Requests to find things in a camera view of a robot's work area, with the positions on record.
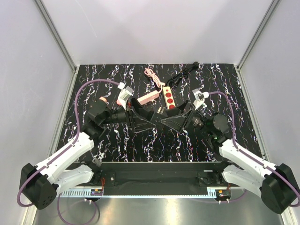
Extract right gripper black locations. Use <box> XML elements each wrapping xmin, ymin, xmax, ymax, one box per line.
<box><xmin>161</xmin><ymin>99</ymin><xmax>213</xmax><ymax>135</ymax></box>

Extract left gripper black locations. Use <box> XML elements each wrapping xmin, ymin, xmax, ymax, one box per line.
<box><xmin>101</xmin><ymin>96</ymin><xmax>157</xmax><ymax>133</ymax></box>

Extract black cube plug adapter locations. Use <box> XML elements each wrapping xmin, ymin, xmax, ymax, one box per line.
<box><xmin>150</xmin><ymin>107</ymin><xmax>167</xmax><ymax>126</ymax></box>

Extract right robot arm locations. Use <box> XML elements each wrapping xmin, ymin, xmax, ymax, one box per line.
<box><xmin>128</xmin><ymin>98</ymin><xmax>300</xmax><ymax>214</ymax></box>

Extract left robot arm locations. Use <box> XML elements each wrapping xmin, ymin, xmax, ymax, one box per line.
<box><xmin>17</xmin><ymin>97</ymin><xmax>156</xmax><ymax>210</ymax></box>

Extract cream power strip red sockets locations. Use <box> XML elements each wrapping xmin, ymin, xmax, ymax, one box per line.
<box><xmin>163</xmin><ymin>86</ymin><xmax>176</xmax><ymax>110</ymax></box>

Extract pink power strip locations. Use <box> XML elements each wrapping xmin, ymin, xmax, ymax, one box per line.
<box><xmin>137</xmin><ymin>90</ymin><xmax>159</xmax><ymax>105</ymax></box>

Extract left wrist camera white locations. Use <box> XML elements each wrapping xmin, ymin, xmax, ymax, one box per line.
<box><xmin>117</xmin><ymin>82</ymin><xmax>134</xmax><ymax>110</ymax></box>

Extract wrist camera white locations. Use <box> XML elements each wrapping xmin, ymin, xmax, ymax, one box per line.
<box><xmin>192</xmin><ymin>89</ymin><xmax>209</xmax><ymax>110</ymax></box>
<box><xmin>117</xmin><ymin>82</ymin><xmax>134</xmax><ymax>110</ymax></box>

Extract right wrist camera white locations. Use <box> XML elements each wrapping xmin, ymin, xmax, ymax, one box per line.
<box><xmin>192</xmin><ymin>89</ymin><xmax>209</xmax><ymax>110</ymax></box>

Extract black power cord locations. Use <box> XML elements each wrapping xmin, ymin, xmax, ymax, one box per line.
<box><xmin>165</xmin><ymin>61</ymin><xmax>199</xmax><ymax>87</ymax></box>

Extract pink power cord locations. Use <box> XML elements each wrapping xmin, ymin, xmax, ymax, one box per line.
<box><xmin>144</xmin><ymin>67</ymin><xmax>165</xmax><ymax>92</ymax></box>

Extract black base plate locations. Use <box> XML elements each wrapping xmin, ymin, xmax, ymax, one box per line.
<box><xmin>88</xmin><ymin>162</ymin><xmax>228</xmax><ymax>196</ymax></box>

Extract aluminium frame post left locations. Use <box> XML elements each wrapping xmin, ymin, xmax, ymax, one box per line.
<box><xmin>32</xmin><ymin>0</ymin><xmax>79</xmax><ymax>73</ymax></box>

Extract aluminium frame post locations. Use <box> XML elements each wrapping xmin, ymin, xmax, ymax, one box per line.
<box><xmin>236</xmin><ymin>0</ymin><xmax>282</xmax><ymax>71</ymax></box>
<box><xmin>32</xmin><ymin>0</ymin><xmax>79</xmax><ymax>73</ymax></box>

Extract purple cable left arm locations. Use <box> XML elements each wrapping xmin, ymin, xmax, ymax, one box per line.
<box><xmin>16</xmin><ymin>79</ymin><xmax>120</xmax><ymax>208</ymax></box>

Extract aluminium frame post right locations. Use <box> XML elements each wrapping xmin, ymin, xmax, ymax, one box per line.
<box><xmin>236</xmin><ymin>0</ymin><xmax>282</xmax><ymax>71</ymax></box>

